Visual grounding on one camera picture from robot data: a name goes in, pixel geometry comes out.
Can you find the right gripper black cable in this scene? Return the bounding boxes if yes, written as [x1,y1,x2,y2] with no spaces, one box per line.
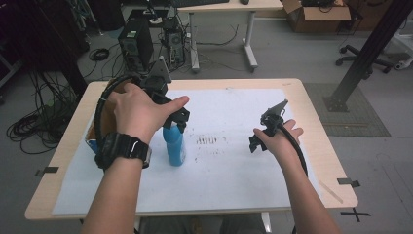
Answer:
[278,124,309,178]

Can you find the dark grey floor mat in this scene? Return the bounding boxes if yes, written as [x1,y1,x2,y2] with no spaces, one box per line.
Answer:
[303,82,392,138]

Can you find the person's left hand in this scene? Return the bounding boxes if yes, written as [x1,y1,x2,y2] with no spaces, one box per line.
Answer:
[105,82,191,144]

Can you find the white-legged desk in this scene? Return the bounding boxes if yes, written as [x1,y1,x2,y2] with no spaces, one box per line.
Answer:
[176,0,285,74]

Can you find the open-sided computer tower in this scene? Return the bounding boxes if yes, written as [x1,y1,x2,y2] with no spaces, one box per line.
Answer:
[161,18,187,67]

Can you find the large open cardboard box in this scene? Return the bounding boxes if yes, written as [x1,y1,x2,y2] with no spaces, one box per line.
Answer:
[280,0,353,34]

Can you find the black metal post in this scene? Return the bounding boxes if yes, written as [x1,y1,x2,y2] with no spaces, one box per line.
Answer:
[322,0,413,113]

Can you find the person's right hand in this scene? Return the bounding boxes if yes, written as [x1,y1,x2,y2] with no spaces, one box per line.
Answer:
[252,118,305,165]

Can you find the white table leg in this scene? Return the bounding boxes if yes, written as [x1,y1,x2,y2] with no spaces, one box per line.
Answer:
[260,212,273,234]

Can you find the black computer tower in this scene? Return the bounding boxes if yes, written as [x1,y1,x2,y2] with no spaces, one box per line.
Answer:
[117,18,155,74]

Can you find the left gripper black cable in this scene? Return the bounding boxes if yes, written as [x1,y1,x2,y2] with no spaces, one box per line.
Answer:
[94,73,144,154]

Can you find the black office chair base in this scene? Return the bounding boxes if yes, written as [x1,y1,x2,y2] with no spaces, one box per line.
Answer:
[335,44,395,74]

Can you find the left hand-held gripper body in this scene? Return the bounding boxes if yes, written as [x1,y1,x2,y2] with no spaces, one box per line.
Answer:
[139,56,191,124]

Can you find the coiled black cable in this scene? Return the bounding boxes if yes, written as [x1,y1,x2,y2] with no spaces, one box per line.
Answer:
[88,47,111,62]

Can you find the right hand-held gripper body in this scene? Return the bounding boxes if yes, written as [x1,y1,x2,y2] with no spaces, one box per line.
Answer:
[259,98,289,137]

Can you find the white table mat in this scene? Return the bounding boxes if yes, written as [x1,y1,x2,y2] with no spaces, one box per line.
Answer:
[52,88,323,216]

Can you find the tangle of black floor cables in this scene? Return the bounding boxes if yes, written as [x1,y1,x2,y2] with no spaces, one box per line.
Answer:
[6,70,81,156]

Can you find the black wrist watch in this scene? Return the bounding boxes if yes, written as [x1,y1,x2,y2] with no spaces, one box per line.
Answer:
[94,131,153,171]

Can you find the black tape strip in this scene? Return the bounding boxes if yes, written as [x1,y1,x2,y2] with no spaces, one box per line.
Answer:
[336,177,361,189]
[34,166,60,178]

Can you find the black keyboard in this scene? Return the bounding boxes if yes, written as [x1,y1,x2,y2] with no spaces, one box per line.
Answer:
[169,0,231,9]

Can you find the blue bottle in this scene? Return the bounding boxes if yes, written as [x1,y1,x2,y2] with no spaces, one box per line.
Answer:
[162,124,187,168]

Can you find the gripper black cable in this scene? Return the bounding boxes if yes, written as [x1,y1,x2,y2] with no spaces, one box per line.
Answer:
[278,124,309,178]
[94,73,144,154]

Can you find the black tape cross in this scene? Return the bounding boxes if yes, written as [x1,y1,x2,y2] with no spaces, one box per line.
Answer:
[339,207,372,224]

